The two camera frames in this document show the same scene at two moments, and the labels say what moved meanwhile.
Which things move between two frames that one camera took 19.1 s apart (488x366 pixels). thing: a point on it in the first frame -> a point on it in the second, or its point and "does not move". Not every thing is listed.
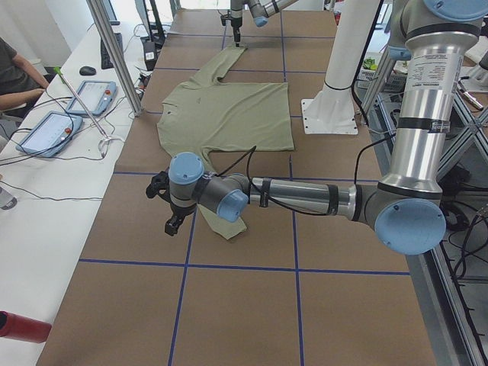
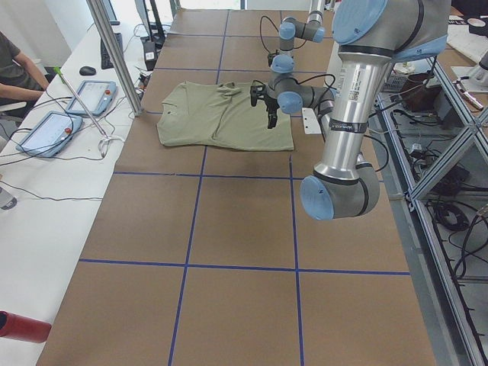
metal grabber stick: [65, 82] does not move
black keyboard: [105, 58] does not move
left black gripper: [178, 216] -> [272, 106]
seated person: [19, 81] does not move
